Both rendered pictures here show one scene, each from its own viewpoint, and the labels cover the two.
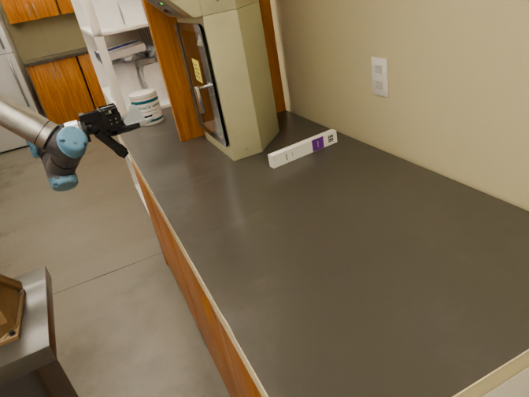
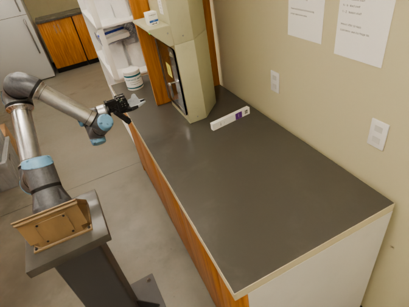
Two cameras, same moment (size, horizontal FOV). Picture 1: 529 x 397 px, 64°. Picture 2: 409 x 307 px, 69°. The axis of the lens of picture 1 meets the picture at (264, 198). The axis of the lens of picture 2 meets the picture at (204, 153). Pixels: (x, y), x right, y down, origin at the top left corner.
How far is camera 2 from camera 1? 0.40 m
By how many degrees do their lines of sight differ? 9
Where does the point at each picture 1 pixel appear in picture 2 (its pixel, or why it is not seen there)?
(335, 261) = (245, 194)
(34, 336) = (100, 228)
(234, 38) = (192, 56)
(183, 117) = (158, 91)
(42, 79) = (48, 33)
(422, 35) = (297, 67)
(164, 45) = (148, 50)
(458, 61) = (315, 86)
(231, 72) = (189, 75)
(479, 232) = (316, 179)
